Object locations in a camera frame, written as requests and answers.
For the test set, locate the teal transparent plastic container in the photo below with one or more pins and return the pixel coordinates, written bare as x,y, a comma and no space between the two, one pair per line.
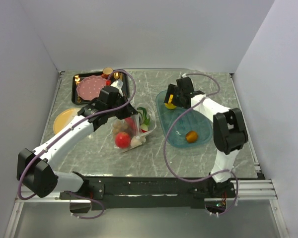
191,121

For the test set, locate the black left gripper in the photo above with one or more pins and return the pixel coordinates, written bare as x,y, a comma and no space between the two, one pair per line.
129,111

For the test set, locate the aluminium frame rail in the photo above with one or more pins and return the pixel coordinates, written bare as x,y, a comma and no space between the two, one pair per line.
248,190

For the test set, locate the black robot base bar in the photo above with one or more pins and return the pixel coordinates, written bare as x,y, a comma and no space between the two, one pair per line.
101,192

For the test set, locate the red toy chili pepper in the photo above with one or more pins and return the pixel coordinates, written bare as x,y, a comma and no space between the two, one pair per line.
131,124

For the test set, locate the orange cup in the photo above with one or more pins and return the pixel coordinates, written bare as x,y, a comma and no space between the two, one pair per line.
106,72

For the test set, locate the pink polka dot plate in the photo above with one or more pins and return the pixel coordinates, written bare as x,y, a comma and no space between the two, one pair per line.
90,87

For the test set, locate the green toy long beans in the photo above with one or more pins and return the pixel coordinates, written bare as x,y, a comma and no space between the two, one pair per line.
144,116

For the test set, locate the white toy daikon radish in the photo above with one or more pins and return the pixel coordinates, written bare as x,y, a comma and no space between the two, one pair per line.
139,139

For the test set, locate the orange toy tangerine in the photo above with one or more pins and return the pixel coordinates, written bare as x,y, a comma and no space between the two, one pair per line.
191,136

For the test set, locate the cream round plate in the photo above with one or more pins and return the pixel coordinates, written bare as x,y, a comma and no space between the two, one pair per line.
64,118

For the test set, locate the gold spoon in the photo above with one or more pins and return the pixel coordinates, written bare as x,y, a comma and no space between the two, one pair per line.
116,75

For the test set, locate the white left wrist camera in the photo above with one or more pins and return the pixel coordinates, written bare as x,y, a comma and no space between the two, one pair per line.
118,84

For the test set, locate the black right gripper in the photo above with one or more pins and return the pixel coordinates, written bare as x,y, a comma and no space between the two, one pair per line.
173,89

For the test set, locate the gold fork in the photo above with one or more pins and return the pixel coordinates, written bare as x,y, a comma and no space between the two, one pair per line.
77,82

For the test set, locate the yellow toy lemon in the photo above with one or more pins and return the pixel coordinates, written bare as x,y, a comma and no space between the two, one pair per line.
169,104

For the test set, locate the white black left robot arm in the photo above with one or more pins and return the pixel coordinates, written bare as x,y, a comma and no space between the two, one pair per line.
35,168

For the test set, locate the red toy apple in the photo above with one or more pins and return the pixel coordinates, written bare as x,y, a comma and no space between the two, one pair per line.
122,140

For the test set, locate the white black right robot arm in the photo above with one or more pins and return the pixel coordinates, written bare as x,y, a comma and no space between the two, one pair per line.
229,129

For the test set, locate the black serving tray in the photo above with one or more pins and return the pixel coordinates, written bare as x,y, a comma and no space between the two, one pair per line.
123,77

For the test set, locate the clear polka dot zip bag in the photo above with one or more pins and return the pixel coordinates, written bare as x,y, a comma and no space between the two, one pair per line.
132,132

